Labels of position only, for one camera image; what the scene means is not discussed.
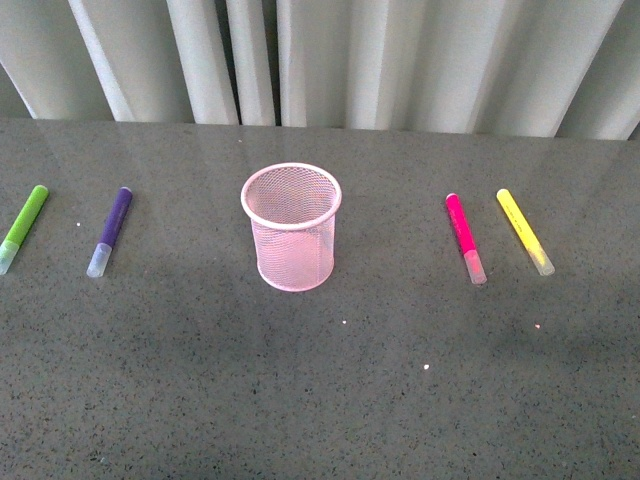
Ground white pleated curtain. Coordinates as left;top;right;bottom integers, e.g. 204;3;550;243
1;1;639;140

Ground yellow highlighter pen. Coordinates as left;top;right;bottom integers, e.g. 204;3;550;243
496;188;555;276

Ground pink highlighter pen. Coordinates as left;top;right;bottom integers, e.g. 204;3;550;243
445;193;487;285

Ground green highlighter pen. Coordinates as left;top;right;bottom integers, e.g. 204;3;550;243
1;185;49;275

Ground purple highlighter pen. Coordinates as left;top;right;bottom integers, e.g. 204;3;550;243
86;186;133;278

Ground pink mesh pen cup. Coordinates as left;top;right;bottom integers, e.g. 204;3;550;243
240;162;342;292

